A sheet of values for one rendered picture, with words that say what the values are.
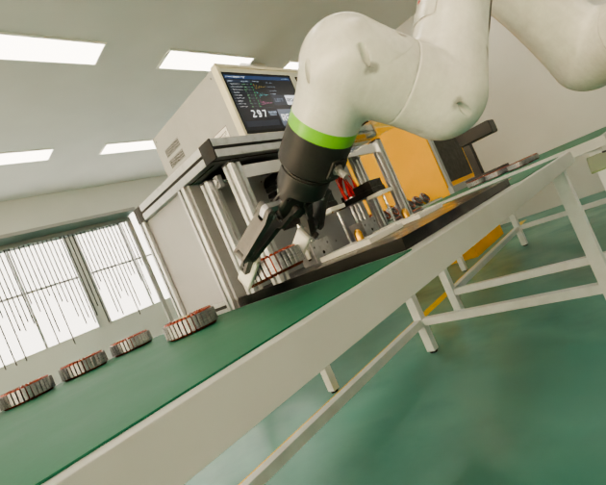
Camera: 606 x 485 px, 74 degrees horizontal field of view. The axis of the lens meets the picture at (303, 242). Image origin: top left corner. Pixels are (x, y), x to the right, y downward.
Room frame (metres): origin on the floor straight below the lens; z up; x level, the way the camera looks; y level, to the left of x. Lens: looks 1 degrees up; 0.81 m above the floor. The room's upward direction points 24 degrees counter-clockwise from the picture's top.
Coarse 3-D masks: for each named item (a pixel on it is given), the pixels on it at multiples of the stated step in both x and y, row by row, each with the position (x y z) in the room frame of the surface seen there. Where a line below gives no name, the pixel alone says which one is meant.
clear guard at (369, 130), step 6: (366, 126) 1.12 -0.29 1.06; (372, 126) 1.15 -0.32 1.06; (378, 126) 1.18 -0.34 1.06; (384, 126) 1.21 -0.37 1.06; (390, 126) 1.25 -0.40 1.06; (360, 132) 1.15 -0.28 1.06; (366, 132) 1.19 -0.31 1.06; (372, 132) 1.22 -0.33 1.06; (378, 132) 1.26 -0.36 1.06; (384, 132) 1.30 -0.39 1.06; (360, 138) 1.23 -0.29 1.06; (366, 138) 1.27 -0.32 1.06; (372, 138) 1.31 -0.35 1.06; (354, 144) 1.29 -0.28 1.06; (360, 144) 1.33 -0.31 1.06
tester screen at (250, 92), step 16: (240, 80) 1.01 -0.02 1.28; (256, 80) 1.06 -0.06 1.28; (272, 80) 1.10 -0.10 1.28; (288, 80) 1.15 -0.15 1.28; (240, 96) 1.00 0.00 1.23; (256, 96) 1.04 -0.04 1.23; (240, 112) 0.98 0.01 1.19; (272, 112) 1.06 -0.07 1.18; (256, 128) 1.00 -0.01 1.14; (272, 128) 1.04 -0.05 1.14
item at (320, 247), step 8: (320, 240) 1.03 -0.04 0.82; (328, 240) 1.05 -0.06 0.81; (312, 248) 1.00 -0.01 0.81; (320, 248) 1.02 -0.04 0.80; (328, 248) 1.04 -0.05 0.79; (304, 256) 1.02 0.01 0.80; (312, 256) 1.00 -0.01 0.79; (320, 256) 1.01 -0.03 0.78; (304, 264) 1.03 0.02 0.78; (312, 264) 1.01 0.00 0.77
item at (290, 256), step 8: (288, 248) 0.66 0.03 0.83; (296, 248) 0.68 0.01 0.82; (272, 256) 0.64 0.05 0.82; (280, 256) 0.64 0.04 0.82; (288, 256) 0.65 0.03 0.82; (296, 256) 0.66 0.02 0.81; (264, 264) 0.64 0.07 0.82; (272, 264) 0.65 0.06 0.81; (280, 264) 0.64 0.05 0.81; (288, 264) 0.65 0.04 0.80; (296, 264) 0.66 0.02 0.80; (264, 272) 0.65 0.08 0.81; (272, 272) 0.64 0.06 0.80; (280, 272) 0.65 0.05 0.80; (256, 280) 0.65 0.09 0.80; (264, 280) 0.65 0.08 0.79
